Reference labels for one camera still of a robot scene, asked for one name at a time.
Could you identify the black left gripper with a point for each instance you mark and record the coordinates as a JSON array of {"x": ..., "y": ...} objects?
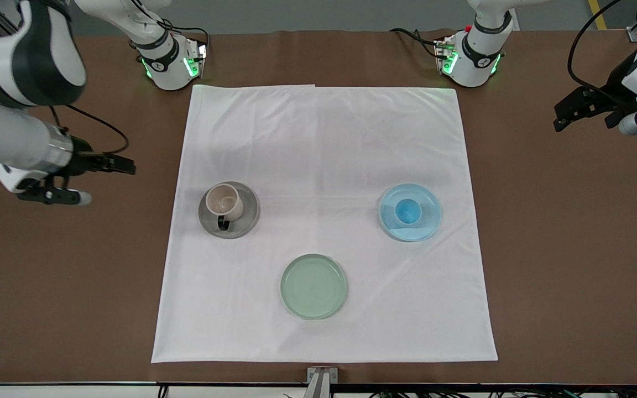
[{"x": 613, "y": 90}]

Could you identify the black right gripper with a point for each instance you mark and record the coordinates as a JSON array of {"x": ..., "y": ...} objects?
[{"x": 81, "y": 158}]

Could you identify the blue cup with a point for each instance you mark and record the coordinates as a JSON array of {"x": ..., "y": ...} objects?
[{"x": 408, "y": 211}]

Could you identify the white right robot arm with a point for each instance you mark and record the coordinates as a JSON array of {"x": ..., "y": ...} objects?
[{"x": 20, "y": 61}]

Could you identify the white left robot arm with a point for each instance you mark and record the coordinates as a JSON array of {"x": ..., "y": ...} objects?
[{"x": 476, "y": 62}]

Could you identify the gray plate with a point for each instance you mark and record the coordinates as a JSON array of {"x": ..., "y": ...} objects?
[{"x": 249, "y": 218}]

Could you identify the blue plate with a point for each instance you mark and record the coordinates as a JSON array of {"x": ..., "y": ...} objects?
[{"x": 432, "y": 221}]

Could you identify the green plate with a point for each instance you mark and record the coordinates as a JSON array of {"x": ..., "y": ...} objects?
[{"x": 314, "y": 286}]

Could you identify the metal base connector box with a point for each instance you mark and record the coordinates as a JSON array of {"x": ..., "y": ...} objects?
[
  {"x": 443, "y": 55},
  {"x": 199, "y": 58}
]

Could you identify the white table cloth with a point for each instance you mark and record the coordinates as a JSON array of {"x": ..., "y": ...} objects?
[{"x": 318, "y": 155}]

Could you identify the metal table edge bracket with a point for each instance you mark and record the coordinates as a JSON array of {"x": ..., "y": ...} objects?
[{"x": 322, "y": 381}]

